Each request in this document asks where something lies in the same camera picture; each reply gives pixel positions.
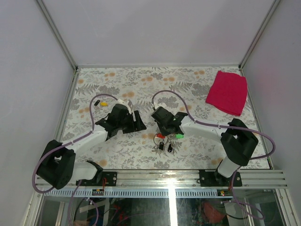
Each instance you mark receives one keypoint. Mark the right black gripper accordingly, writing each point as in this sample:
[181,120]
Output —
[163,133]

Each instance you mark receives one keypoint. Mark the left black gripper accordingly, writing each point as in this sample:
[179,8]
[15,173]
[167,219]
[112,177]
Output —
[137,126]

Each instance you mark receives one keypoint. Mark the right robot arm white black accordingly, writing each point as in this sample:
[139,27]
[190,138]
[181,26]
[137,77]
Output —
[238,143]

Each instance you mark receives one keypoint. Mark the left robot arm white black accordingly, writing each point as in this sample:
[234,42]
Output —
[58,162]

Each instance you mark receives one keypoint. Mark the black round-head key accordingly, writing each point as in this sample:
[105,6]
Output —
[170,148]

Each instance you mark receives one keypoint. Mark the loose yellow key tag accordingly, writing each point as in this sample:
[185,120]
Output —
[103,104]

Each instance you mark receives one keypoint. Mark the red folded cloth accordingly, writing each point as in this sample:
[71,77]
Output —
[228,93]

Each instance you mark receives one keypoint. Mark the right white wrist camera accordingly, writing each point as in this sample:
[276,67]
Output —
[157,105]

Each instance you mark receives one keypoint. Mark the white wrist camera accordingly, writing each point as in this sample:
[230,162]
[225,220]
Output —
[127,103]
[157,105]

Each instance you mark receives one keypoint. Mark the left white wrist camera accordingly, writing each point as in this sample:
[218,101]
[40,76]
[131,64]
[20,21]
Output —
[127,103]

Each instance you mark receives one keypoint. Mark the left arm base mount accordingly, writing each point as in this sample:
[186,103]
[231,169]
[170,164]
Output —
[106,178]

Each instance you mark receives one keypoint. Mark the aluminium front rail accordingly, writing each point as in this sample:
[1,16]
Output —
[180,183]

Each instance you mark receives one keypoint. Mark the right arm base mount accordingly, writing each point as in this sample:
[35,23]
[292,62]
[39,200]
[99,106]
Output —
[211,178]

